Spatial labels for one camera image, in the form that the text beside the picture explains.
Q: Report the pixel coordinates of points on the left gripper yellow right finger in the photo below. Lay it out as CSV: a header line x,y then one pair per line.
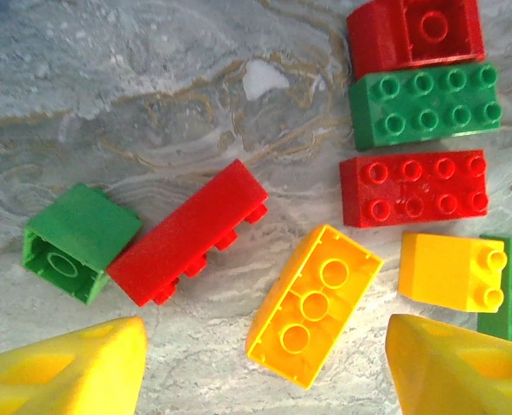
x,y
437,380

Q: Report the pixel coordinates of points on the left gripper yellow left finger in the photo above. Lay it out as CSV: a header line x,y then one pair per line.
x,y
87,372

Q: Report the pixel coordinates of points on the yellow 2x2 lego brick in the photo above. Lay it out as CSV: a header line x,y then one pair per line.
x,y
442,268

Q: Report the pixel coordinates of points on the yellow 2x4 lego brick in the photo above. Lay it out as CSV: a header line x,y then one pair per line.
x,y
312,311

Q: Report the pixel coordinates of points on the green 2x2 lego brick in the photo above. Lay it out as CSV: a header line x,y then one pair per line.
x,y
87,225

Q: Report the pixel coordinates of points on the red 2x4 lego brick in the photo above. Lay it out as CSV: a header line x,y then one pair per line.
x,y
182,238
411,188

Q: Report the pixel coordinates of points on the red 2x2 lego brick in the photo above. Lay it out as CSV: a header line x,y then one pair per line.
x,y
377,39

